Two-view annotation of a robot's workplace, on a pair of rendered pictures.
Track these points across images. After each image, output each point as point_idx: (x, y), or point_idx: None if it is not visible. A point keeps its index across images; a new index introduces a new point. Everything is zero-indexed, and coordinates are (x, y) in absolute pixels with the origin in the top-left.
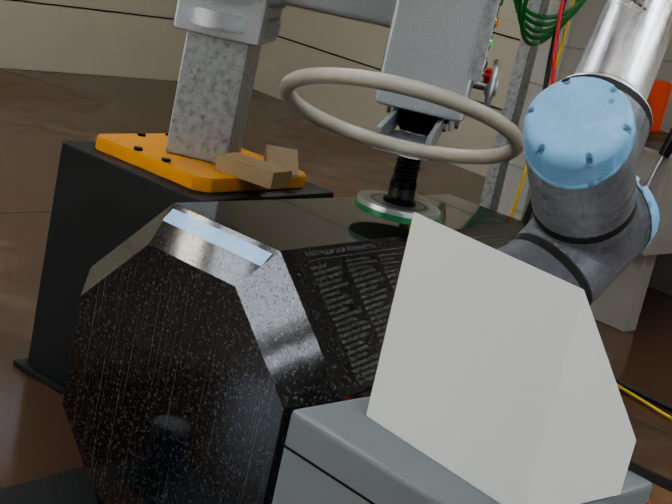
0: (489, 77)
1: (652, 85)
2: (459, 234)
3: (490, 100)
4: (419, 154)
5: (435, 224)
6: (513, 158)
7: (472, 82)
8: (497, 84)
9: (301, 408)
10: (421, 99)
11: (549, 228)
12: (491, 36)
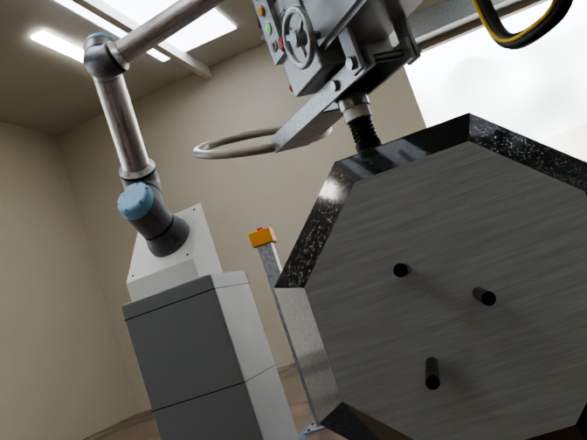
0: (279, 48)
1: (119, 157)
2: (182, 210)
3: (289, 59)
4: None
5: (191, 207)
6: (205, 159)
7: (283, 63)
8: (289, 36)
9: (243, 271)
10: (229, 143)
11: None
12: (265, 24)
